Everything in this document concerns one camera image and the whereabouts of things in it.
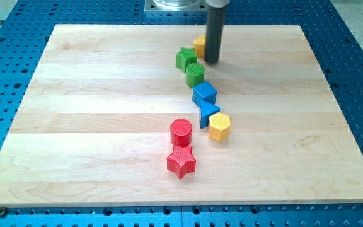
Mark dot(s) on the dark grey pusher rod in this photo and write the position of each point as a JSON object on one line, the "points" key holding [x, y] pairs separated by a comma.
{"points": [[214, 28]]}

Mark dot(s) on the beige tool holder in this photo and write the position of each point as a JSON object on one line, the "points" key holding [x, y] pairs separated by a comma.
{"points": [[218, 3]]}

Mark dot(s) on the green star block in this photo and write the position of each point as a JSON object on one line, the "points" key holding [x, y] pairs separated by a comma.
{"points": [[185, 57]]}

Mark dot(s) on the red star block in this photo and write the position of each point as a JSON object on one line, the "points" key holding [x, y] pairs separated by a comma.
{"points": [[181, 161]]}

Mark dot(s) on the yellow heart block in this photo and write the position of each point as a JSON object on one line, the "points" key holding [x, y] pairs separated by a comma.
{"points": [[199, 45]]}

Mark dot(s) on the green cylinder block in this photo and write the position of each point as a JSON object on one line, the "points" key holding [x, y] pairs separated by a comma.
{"points": [[194, 74]]}

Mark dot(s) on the blue cube block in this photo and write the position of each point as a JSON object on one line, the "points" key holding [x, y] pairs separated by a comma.
{"points": [[204, 92]]}

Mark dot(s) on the blue triangle block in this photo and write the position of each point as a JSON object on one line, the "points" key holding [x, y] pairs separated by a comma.
{"points": [[206, 110]]}

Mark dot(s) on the yellow hexagon block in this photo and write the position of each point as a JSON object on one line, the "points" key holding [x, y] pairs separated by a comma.
{"points": [[219, 126]]}

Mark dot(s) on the red cylinder block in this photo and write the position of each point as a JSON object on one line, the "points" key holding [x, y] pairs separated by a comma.
{"points": [[181, 132]]}

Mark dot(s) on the wooden board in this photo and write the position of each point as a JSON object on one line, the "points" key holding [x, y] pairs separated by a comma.
{"points": [[93, 128]]}

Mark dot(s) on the left board clamp screw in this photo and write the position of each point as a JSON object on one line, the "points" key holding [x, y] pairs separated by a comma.
{"points": [[3, 212]]}

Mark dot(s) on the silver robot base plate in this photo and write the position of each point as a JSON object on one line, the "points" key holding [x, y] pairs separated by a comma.
{"points": [[174, 5]]}

